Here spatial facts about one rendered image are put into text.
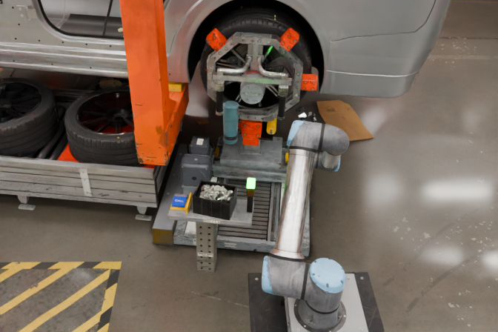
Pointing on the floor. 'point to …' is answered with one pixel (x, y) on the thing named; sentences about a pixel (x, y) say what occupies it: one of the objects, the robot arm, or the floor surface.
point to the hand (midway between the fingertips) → (308, 113)
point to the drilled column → (206, 246)
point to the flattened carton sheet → (343, 118)
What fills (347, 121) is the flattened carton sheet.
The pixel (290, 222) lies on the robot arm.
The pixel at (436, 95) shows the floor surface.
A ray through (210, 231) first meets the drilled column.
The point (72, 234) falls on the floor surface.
